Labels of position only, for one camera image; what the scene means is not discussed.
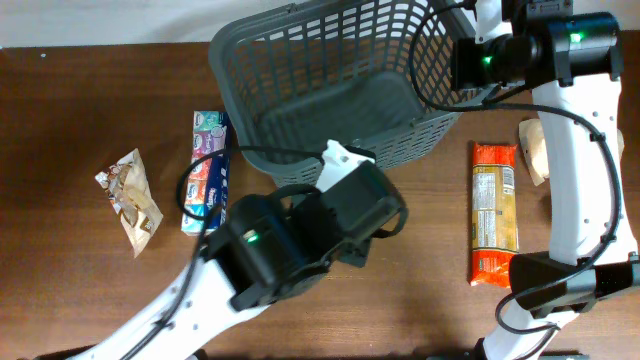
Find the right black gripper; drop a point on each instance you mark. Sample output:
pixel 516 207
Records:
pixel 462 59

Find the Kleenex tissue multipack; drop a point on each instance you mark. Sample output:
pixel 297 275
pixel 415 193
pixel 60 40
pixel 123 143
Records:
pixel 207 185

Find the beige pasta bag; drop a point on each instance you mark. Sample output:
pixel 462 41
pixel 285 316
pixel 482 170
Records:
pixel 533 145

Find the brown snack pouch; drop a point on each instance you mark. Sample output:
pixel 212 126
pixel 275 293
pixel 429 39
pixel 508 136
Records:
pixel 127 189

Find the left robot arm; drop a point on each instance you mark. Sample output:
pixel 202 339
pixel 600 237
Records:
pixel 271 247

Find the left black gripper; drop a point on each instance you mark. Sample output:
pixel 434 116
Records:
pixel 357 251

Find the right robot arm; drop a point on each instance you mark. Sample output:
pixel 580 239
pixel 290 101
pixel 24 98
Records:
pixel 573 65

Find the orange spaghetti pasta packet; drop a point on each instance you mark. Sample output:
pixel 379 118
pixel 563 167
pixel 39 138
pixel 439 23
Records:
pixel 494 234

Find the grey plastic shopping basket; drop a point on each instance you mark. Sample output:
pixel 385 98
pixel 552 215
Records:
pixel 372 74

